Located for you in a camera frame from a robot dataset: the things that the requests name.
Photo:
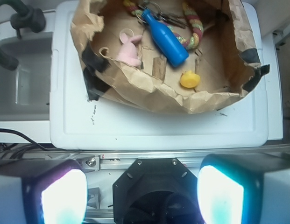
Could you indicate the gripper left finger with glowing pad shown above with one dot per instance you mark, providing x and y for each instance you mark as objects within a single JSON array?
[{"x": 37, "y": 191}]

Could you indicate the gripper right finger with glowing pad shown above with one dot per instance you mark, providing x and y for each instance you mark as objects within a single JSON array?
[{"x": 244, "y": 188}]

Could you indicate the small wood chip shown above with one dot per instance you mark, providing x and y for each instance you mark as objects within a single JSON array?
[{"x": 198, "y": 52}]

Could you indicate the large wood chip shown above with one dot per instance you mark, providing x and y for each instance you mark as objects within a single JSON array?
[{"x": 159, "y": 67}]

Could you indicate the white plastic bin lid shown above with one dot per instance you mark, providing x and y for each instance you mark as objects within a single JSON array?
[{"x": 76, "y": 123}]

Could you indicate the grey plastic tub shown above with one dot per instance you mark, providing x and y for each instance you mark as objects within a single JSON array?
[{"x": 25, "y": 92}]

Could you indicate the yellow rubber duck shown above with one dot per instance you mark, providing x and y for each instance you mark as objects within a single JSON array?
[{"x": 189, "y": 79}]

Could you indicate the thin wood stick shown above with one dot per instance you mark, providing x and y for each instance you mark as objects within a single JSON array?
[{"x": 197, "y": 61}]

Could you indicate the brown paper bag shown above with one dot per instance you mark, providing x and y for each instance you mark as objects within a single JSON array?
[{"x": 229, "y": 68}]

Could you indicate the blue plastic bottle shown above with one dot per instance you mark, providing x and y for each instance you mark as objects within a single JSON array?
[{"x": 166, "y": 41}]

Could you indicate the pink plush mouse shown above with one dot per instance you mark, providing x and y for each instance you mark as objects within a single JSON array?
[{"x": 128, "y": 52}]

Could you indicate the aluminium frame rail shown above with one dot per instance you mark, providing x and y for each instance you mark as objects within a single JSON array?
[{"x": 97, "y": 160}]

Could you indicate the black octagonal mount plate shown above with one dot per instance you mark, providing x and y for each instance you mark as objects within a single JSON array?
[{"x": 156, "y": 191}]

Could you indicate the multicolour braided rope toy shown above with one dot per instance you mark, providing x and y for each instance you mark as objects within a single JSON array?
[{"x": 189, "y": 19}]

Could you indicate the black clamp with hose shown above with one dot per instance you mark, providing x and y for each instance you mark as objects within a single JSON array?
[{"x": 25, "y": 17}]

